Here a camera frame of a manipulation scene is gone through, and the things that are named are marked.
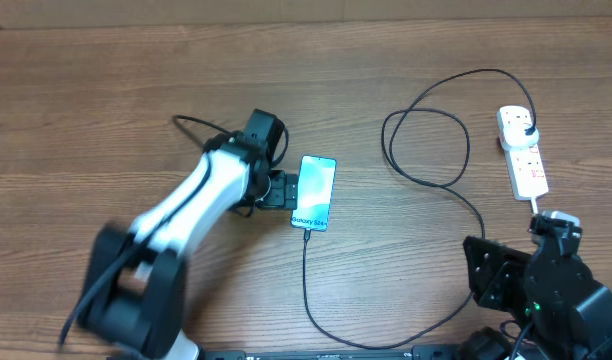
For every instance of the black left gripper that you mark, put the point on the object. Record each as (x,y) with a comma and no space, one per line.
(281,196)

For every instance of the white power strip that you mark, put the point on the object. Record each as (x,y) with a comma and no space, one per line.
(525,167)

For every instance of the Samsung Galaxy smartphone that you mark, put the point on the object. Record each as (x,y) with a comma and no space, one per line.
(314,193)

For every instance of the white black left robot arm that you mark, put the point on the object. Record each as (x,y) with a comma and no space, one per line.
(133,294)

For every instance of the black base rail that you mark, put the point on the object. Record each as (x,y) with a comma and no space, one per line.
(485,344)

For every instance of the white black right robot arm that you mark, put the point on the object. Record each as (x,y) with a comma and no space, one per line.
(551,293)

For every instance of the white charger plug adapter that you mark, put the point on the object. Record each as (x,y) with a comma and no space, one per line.
(516,137)

